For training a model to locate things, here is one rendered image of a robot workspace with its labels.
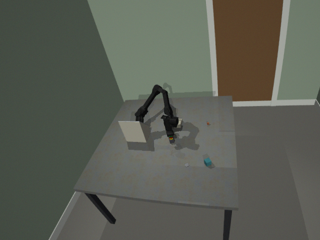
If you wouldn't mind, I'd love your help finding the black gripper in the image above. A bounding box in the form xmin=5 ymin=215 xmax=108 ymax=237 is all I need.
xmin=164 ymin=123 xmax=174 ymax=137

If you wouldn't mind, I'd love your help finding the teal cube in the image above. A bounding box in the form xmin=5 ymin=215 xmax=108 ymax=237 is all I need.
xmin=204 ymin=158 xmax=212 ymax=166

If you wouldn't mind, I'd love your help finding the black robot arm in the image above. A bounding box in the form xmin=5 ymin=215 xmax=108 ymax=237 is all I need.
xmin=134 ymin=84 xmax=179 ymax=129

